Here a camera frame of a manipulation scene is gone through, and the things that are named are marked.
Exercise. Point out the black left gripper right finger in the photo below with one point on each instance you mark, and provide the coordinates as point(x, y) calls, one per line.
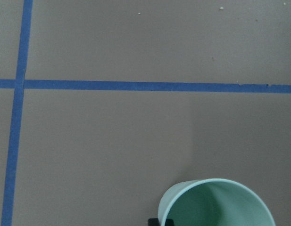
point(169, 222)

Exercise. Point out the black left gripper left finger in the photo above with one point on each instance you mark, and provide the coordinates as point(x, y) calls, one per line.
point(153, 222)

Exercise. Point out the green cup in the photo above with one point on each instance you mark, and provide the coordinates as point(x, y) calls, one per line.
point(213, 202)

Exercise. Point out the brown paper table cover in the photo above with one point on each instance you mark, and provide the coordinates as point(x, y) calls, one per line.
point(118, 100)

